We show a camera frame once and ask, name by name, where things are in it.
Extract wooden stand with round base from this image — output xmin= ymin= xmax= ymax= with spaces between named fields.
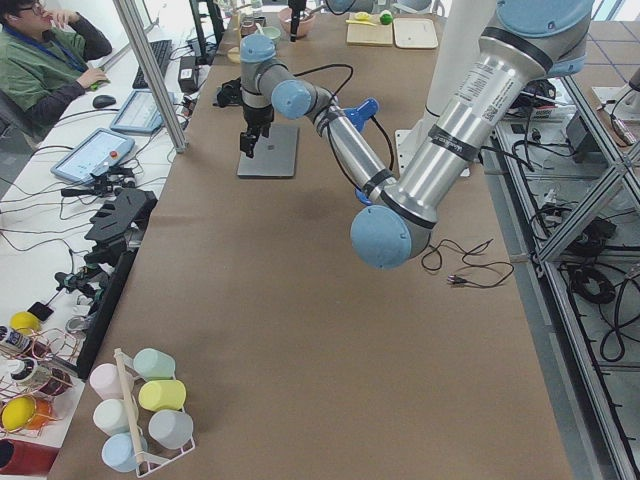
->
xmin=227 ymin=0 xmax=263 ymax=63

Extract black lamp power cable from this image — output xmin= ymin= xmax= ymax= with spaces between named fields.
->
xmin=419 ymin=238 xmax=516 ymax=290

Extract mint green cup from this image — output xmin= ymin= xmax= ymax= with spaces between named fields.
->
xmin=133 ymin=348 xmax=176 ymax=381

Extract wooden cutting board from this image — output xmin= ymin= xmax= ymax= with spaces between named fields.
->
xmin=346 ymin=12 xmax=394 ymax=46

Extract green bowl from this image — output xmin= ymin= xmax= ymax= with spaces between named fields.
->
xmin=257 ymin=24 xmax=282 ymax=45

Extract seated person in green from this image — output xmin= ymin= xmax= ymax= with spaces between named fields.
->
xmin=1 ymin=1 xmax=112 ymax=141

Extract yellow plastic knife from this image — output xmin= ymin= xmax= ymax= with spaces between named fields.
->
xmin=345 ymin=19 xmax=378 ymax=26

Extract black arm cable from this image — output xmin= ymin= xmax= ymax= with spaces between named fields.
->
xmin=294 ymin=62 xmax=399 ymax=191

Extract cream plastic tray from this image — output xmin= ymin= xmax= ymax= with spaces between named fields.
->
xmin=393 ymin=18 xmax=439 ymax=49

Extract grey laptop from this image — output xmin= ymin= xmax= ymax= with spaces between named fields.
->
xmin=237 ymin=124 xmax=299 ymax=179

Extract pink bowl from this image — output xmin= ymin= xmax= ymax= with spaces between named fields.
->
xmin=278 ymin=7 xmax=315 ymax=39

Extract white cup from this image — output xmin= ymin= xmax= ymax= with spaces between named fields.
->
xmin=93 ymin=399 xmax=129 ymax=436

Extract green lime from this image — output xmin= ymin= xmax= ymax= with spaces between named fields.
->
xmin=379 ymin=13 xmax=393 ymax=25

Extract black keyboard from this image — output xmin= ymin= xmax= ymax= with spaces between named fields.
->
xmin=131 ymin=39 xmax=174 ymax=90

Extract light blue cup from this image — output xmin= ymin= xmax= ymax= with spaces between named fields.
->
xmin=101 ymin=433 xmax=138 ymax=473

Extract aluminium frame post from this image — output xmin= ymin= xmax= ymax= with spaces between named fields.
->
xmin=113 ymin=0 xmax=188 ymax=154

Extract blue desk lamp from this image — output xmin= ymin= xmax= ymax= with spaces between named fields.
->
xmin=344 ymin=97 xmax=379 ymax=206

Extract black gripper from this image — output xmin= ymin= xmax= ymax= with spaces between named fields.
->
xmin=287 ymin=0 xmax=307 ymax=42
xmin=240 ymin=104 xmax=274 ymax=158

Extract black computer mouse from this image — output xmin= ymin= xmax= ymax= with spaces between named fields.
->
xmin=92 ymin=94 xmax=117 ymax=109

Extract pink cup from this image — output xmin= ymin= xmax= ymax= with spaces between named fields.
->
xmin=89 ymin=363 xmax=123 ymax=400

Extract white cup rack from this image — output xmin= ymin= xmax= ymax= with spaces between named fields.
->
xmin=114 ymin=348 xmax=196 ymax=479

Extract grey folded cloth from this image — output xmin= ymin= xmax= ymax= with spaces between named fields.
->
xmin=212 ymin=87 xmax=242 ymax=108

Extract grey cup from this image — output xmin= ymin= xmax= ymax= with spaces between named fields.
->
xmin=148 ymin=409 xmax=194 ymax=449

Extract blue tablet pendant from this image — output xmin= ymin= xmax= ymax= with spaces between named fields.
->
xmin=110 ymin=89 xmax=163 ymax=135
xmin=50 ymin=128 xmax=135 ymax=184

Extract yellow cup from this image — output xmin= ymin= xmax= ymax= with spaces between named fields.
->
xmin=138 ymin=379 xmax=187 ymax=412

